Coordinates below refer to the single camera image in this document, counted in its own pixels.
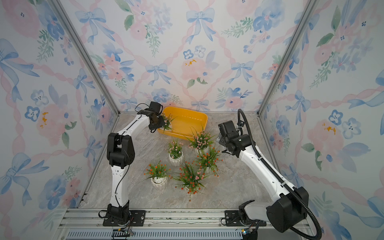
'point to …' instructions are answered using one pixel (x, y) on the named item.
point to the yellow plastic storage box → (187, 122)
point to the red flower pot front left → (158, 174)
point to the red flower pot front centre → (189, 178)
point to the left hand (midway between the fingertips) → (162, 123)
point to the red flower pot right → (207, 161)
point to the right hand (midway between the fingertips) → (225, 132)
